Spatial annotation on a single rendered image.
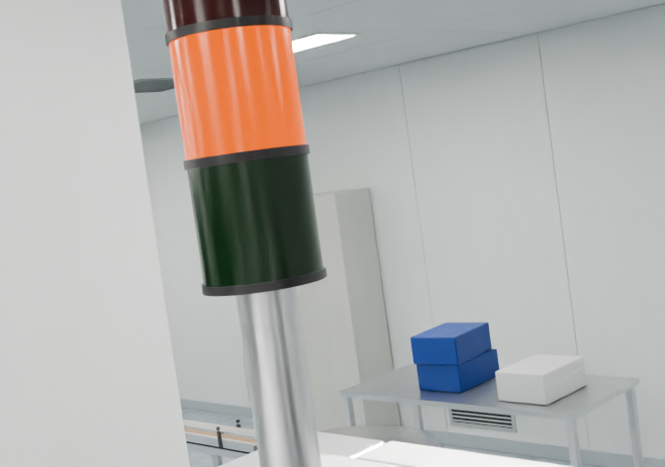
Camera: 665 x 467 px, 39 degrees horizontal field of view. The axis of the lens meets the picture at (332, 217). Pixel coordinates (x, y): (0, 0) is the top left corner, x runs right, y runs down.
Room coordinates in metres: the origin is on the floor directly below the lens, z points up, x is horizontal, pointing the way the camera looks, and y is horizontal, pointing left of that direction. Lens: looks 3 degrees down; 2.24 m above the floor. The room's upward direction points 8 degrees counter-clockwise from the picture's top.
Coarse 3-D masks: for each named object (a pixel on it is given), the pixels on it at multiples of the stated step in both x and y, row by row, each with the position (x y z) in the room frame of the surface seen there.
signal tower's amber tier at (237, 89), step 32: (224, 32) 0.35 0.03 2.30; (256, 32) 0.36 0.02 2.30; (288, 32) 0.37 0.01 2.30; (192, 64) 0.36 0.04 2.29; (224, 64) 0.35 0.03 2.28; (256, 64) 0.36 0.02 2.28; (288, 64) 0.37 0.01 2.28; (192, 96) 0.36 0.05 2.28; (224, 96) 0.35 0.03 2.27; (256, 96) 0.35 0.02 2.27; (288, 96) 0.36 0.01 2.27; (192, 128) 0.36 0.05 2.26; (224, 128) 0.35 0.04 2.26; (256, 128) 0.35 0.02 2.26; (288, 128) 0.36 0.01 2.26
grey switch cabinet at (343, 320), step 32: (352, 192) 7.32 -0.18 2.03; (320, 224) 7.31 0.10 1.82; (352, 224) 7.29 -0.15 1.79; (352, 256) 7.25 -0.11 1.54; (320, 288) 7.38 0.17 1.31; (352, 288) 7.22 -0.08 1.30; (320, 320) 7.42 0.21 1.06; (352, 320) 7.18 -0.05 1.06; (384, 320) 7.44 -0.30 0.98; (320, 352) 7.45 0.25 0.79; (352, 352) 7.20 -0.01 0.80; (384, 352) 7.40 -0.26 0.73; (320, 384) 7.49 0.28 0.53; (352, 384) 7.23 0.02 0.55; (320, 416) 7.53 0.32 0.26; (384, 416) 7.33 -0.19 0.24
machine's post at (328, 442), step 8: (320, 432) 0.50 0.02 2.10; (320, 440) 0.49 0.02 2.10; (328, 440) 0.49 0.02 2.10; (336, 440) 0.48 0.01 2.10; (344, 440) 0.48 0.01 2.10; (352, 440) 0.48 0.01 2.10; (360, 440) 0.48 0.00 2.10; (368, 440) 0.48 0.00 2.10; (376, 440) 0.47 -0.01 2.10; (320, 448) 0.47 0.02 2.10; (328, 448) 0.47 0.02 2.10; (336, 448) 0.47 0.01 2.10; (344, 448) 0.47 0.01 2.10; (352, 448) 0.47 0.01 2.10; (360, 448) 0.47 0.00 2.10; (368, 448) 0.46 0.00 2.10; (344, 456) 0.46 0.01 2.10; (352, 456) 0.46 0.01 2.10
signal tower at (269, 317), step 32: (192, 32) 0.36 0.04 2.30; (192, 160) 0.36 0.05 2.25; (224, 160) 0.35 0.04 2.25; (224, 288) 0.36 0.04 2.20; (256, 288) 0.35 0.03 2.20; (288, 288) 0.37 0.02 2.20; (256, 320) 0.37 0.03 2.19; (288, 320) 0.37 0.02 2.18; (256, 352) 0.37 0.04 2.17; (288, 352) 0.37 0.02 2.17; (256, 384) 0.37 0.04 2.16; (288, 384) 0.37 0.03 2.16; (256, 416) 0.37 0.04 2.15; (288, 416) 0.37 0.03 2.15; (288, 448) 0.37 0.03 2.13
